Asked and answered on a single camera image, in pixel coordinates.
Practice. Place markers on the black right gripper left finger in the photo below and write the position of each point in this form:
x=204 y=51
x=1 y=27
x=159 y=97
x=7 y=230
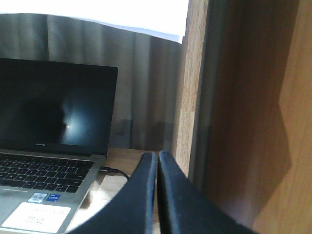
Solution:
x=131 y=210

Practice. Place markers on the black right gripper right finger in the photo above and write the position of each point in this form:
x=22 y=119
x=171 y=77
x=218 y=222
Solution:
x=182 y=209

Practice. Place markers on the white paper sheet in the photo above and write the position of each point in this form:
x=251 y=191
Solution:
x=165 y=19

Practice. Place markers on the white label right on laptop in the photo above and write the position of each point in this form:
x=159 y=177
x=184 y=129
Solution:
x=37 y=217

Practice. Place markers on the grey laptop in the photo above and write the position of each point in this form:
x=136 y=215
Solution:
x=55 y=122

